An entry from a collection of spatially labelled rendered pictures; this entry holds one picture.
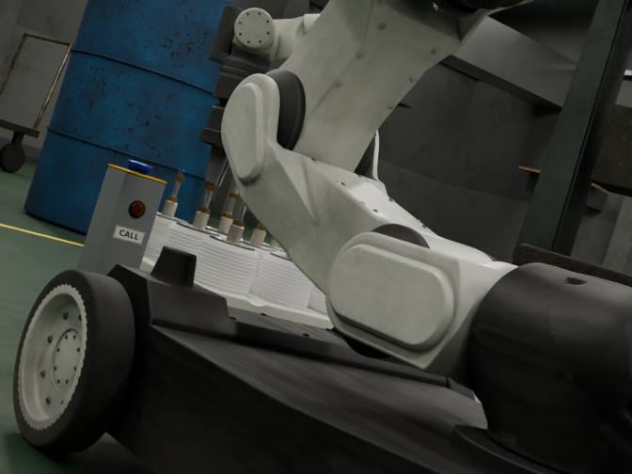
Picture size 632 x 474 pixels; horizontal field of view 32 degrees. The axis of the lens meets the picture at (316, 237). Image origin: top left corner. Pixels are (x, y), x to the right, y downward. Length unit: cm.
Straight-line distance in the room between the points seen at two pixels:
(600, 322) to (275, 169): 51
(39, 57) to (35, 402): 1103
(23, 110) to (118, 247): 1059
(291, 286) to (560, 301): 84
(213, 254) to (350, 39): 50
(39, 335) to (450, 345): 51
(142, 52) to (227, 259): 253
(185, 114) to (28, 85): 810
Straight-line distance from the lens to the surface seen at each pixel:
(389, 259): 109
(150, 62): 415
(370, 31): 131
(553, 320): 97
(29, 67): 1222
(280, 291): 176
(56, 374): 126
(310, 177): 131
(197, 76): 420
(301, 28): 187
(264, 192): 132
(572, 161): 578
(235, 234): 172
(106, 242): 165
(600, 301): 97
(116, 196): 165
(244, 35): 179
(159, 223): 189
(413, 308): 105
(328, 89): 134
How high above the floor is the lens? 33
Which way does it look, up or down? 1 degrees down
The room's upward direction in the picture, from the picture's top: 17 degrees clockwise
